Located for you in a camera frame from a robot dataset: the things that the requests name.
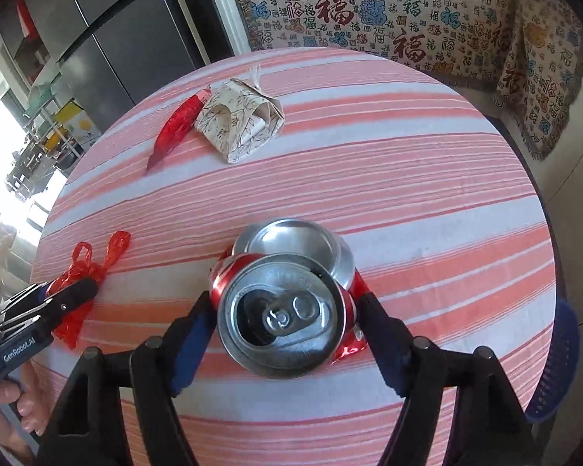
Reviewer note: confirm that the printed sofa cover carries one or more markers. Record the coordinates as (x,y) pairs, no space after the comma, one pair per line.
(369,9)
(544,82)

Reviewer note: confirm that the red plastic bag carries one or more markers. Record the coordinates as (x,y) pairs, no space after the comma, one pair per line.
(73,327)

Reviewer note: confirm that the person's left hand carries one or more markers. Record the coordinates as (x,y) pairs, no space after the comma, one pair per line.
(9,403)

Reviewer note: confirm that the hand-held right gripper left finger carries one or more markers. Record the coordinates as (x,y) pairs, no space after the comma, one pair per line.
(189,349)

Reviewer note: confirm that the grey refrigerator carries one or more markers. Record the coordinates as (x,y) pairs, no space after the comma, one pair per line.
(126,34)

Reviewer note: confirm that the red foil wrapper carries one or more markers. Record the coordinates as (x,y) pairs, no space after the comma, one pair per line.
(175,128)

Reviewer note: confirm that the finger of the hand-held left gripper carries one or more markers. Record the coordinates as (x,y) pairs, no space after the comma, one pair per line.
(24,298)
(73,293)

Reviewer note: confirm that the crushed red soda can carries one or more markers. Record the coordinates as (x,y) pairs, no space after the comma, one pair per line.
(282,320)

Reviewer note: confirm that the pink striped tablecloth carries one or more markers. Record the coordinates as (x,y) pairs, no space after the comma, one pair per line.
(369,179)

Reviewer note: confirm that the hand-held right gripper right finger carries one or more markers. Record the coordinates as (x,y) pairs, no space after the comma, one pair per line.
(384,344)

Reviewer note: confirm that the blue plastic basket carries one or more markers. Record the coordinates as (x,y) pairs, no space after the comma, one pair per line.
(558,364)

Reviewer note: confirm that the patterned folded paper box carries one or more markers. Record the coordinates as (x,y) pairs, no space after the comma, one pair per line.
(233,116)

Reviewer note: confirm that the yellow and white cardboard box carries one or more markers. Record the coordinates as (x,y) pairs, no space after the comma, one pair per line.
(80,126)

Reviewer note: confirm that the metal storage shelf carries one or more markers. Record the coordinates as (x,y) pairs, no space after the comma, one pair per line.
(39,155)

